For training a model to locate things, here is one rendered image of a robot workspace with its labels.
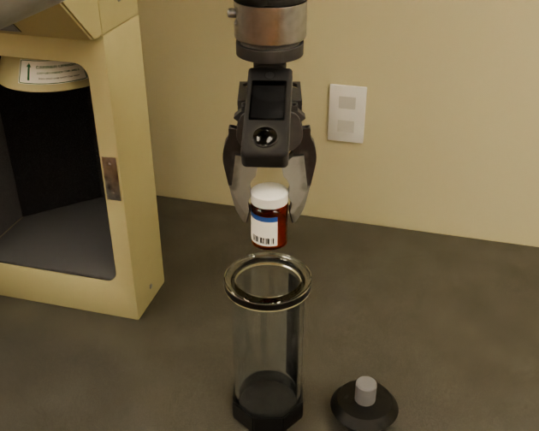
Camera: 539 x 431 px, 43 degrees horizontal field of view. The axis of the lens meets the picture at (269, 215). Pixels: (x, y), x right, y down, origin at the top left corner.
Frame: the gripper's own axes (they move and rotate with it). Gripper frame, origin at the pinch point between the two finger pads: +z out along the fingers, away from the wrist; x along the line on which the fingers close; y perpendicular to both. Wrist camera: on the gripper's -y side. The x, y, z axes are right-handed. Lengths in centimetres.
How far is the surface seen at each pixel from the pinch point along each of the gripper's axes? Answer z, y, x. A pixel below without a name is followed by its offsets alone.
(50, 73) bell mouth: -8.8, 24.2, 31.0
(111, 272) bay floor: 23.7, 21.6, 25.6
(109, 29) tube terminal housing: -16.0, 20.5, 21.1
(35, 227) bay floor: 24, 35, 42
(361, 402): 27.1, -3.2, -12.3
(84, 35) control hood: -16.6, 15.6, 23.1
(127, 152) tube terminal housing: 2.3, 21.6, 20.8
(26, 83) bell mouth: -7.4, 23.7, 34.4
